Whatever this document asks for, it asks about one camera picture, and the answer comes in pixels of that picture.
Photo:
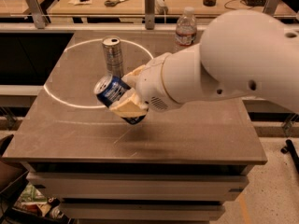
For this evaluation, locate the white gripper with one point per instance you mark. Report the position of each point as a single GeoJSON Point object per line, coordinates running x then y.
{"type": "Point", "coordinates": [150, 84]}

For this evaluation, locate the blue pepsi can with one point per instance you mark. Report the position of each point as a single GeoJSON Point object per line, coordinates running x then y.
{"type": "Point", "coordinates": [110, 89]}

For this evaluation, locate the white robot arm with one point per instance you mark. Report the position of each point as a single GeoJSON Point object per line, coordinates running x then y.
{"type": "Point", "coordinates": [240, 53]}

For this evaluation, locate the silver slim energy can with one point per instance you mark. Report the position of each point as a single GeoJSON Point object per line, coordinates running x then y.
{"type": "Point", "coordinates": [113, 55]}

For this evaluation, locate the clear plastic water bottle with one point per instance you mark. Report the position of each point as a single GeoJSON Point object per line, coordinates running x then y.
{"type": "Point", "coordinates": [186, 29]}

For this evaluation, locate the white power strip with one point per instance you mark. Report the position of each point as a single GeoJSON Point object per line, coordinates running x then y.
{"type": "Point", "coordinates": [161, 7]}

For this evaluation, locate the grey drawer cabinet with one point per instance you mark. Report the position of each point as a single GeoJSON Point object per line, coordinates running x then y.
{"type": "Point", "coordinates": [137, 198]}

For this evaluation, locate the green snack bag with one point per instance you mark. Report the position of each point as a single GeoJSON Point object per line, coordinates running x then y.
{"type": "Point", "coordinates": [32, 195]}

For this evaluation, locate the black chair base leg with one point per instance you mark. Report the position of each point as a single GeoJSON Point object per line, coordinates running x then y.
{"type": "Point", "coordinates": [289, 148]}

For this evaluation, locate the scissors with grey handles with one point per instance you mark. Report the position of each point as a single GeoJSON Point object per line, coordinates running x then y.
{"type": "Point", "coordinates": [113, 3]}

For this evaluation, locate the middle metal bracket post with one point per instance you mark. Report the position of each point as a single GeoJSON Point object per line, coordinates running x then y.
{"type": "Point", "coordinates": [149, 14]}

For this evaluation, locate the left metal bracket post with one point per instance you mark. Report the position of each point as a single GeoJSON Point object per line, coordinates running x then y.
{"type": "Point", "coordinates": [37, 14]}

